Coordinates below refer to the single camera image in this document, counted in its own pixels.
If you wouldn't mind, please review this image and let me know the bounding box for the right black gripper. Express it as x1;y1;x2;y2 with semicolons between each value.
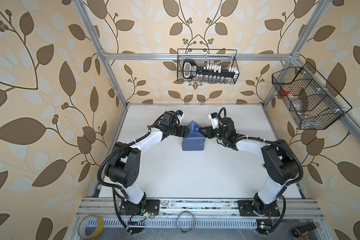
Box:
199;125;227;141

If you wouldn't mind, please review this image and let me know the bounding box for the blue wrapping paper sheet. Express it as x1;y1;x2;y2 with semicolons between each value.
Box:
182;121;206;151

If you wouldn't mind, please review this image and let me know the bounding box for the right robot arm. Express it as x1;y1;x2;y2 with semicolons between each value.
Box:
201;107;304;216

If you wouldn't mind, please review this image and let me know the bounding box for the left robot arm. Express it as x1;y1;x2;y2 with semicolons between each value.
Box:
97;110;190;214

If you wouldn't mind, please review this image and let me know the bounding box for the black socket set holder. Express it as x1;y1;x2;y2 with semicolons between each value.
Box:
180;60;239;81

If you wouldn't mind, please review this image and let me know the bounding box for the yellow tape roll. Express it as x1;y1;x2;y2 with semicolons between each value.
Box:
78;215;105;240

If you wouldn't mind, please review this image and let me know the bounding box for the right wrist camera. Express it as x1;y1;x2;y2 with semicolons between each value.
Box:
209;113;221;129

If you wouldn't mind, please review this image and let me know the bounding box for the back wire basket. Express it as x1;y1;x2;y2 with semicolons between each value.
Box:
177;48;240;85

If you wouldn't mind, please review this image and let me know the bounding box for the wire basket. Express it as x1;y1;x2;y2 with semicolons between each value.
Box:
272;62;352;130
177;48;240;85

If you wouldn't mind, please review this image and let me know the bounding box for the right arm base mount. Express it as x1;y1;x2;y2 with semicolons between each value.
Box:
237;200;281;217

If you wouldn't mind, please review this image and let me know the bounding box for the grey cable loop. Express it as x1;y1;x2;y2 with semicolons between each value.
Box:
176;211;196;235

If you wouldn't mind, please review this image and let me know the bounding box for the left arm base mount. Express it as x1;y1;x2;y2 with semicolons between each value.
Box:
121;199;161;217

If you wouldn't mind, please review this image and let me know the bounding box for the right wire basket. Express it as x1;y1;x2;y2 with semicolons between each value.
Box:
272;62;352;130

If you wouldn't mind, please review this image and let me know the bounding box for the orange handled screwdriver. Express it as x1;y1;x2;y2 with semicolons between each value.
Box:
291;223;321;238

